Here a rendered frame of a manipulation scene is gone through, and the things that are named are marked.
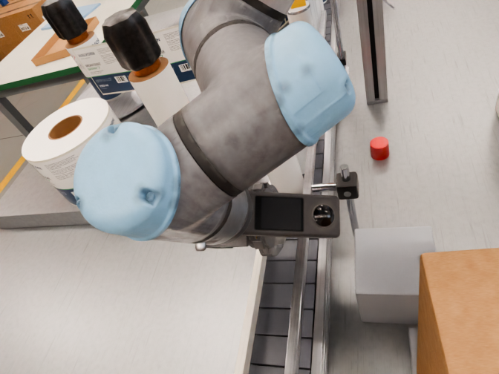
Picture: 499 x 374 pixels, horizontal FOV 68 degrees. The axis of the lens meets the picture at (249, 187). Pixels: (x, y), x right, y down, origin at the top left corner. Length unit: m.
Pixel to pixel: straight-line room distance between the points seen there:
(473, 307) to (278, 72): 0.19
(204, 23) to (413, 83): 0.67
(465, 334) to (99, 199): 0.24
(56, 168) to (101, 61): 0.39
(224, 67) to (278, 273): 0.38
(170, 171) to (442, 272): 0.19
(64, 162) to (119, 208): 0.58
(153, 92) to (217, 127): 0.55
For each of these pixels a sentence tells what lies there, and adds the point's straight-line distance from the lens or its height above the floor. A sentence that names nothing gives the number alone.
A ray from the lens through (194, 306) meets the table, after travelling 0.67.
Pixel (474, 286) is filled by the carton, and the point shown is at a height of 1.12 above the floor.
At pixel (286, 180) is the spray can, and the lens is 0.56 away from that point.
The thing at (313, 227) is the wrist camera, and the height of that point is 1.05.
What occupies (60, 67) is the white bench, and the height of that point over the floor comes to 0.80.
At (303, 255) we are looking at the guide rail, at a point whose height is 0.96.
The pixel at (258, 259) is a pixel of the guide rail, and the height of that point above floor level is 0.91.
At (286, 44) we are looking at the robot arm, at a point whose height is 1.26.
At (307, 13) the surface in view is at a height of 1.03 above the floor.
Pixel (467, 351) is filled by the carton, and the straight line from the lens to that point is 0.27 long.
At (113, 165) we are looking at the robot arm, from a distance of 0.25.
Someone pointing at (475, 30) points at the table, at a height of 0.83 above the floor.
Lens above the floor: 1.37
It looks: 44 degrees down
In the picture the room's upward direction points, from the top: 25 degrees counter-clockwise
